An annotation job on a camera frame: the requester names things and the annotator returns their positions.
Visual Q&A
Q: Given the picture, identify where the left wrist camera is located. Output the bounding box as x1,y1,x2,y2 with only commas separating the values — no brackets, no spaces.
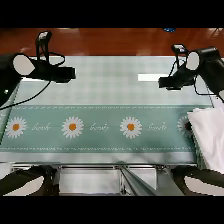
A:
35,30,53,64

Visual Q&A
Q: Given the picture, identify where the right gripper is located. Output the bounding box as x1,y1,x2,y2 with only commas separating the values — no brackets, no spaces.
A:
158,73,189,91

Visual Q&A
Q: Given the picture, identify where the black cable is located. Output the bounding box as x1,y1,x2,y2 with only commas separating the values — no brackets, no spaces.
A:
0,52,66,111
193,74,214,97

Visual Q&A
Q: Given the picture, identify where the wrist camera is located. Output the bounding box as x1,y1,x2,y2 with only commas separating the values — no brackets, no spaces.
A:
35,30,53,64
171,43,190,66

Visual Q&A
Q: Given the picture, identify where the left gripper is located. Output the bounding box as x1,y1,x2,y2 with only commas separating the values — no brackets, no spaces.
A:
49,65,77,84

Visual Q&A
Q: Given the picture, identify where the white garment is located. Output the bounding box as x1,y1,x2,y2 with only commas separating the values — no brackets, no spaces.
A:
186,97,224,175

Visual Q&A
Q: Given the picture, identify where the silver frame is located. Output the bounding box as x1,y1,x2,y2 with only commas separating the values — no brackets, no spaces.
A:
0,162,224,197

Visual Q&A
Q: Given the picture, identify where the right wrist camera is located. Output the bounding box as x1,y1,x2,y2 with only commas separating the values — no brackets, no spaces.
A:
171,43,190,66

